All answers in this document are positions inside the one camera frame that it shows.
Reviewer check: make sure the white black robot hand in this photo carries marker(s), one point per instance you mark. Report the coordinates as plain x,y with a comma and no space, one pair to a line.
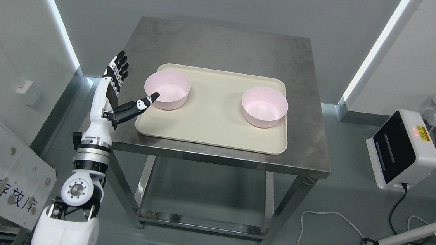
105,113

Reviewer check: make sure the pink bowl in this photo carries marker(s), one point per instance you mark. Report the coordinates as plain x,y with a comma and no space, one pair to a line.
264,107
173,88

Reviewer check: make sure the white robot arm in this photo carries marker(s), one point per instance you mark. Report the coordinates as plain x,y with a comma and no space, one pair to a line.
71,218

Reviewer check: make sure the beige plastic tray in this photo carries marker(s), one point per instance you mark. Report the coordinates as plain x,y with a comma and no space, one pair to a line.
213,113

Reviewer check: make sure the white sign with characters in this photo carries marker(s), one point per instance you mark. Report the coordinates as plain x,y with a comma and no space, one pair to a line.
26,181

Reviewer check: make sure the stainless steel table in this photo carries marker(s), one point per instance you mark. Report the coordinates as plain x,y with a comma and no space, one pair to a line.
287,58

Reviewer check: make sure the white stand leg with caster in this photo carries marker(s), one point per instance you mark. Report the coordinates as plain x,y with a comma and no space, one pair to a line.
411,233

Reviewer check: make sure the white black charging unit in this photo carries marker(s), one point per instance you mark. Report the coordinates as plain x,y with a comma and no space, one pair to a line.
401,152

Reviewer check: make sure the white wall socket left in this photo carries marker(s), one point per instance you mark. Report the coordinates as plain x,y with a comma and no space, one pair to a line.
27,89

